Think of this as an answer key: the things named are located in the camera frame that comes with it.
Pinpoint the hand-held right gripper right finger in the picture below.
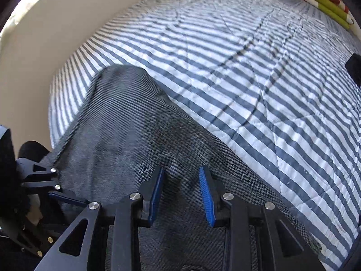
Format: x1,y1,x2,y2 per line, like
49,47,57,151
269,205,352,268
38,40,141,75
199,166,325,271

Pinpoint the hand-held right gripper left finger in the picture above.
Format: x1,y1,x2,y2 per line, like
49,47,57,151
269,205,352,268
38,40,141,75
34,166,166,271

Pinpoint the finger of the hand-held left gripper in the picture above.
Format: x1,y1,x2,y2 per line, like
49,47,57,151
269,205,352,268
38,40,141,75
0,217,64,260
16,158,89,207

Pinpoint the grey houndstooth garment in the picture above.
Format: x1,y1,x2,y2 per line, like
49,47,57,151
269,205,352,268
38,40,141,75
52,64,322,271

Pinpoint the grey white striped quilt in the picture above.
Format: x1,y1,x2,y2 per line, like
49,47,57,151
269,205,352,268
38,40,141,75
48,0,361,271

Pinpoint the black garment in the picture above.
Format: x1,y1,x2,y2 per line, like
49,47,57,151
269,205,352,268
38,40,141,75
345,53,361,86

